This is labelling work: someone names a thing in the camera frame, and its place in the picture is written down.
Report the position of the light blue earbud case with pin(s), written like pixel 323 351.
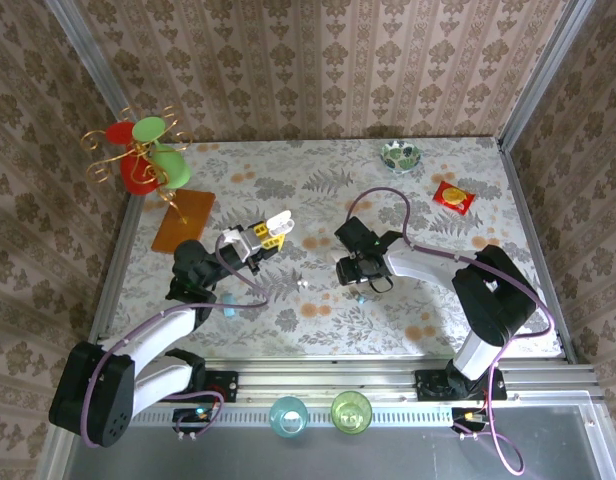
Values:
pixel 231 314

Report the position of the red wine glass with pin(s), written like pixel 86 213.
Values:
pixel 138 182

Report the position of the gold stand with cups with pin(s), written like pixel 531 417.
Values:
pixel 185 220

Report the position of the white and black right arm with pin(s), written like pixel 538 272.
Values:
pixel 423 265

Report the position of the aluminium table side rail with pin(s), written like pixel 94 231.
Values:
pixel 522 200
pixel 122 245

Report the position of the red snack packet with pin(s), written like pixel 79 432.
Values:
pixel 453 197

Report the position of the white round earbud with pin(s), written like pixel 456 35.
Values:
pixel 299 282

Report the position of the small black circuit board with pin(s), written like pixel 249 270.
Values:
pixel 193 415
pixel 468 416

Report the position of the green plastic cup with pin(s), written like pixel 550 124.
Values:
pixel 351 414

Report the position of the aluminium frame post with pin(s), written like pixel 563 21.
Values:
pixel 85 52
pixel 541 75

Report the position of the blue glass cup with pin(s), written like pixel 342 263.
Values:
pixel 288 417

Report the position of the white rectangular earbud case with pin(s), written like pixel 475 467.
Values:
pixel 280 220

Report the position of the green wine glass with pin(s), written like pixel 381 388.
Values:
pixel 173 167

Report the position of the leaf pattern bowl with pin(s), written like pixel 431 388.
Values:
pixel 400 160

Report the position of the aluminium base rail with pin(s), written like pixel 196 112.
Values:
pixel 328 385

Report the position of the grey metal panel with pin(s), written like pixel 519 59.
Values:
pixel 388 455

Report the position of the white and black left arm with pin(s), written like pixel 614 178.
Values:
pixel 158 327

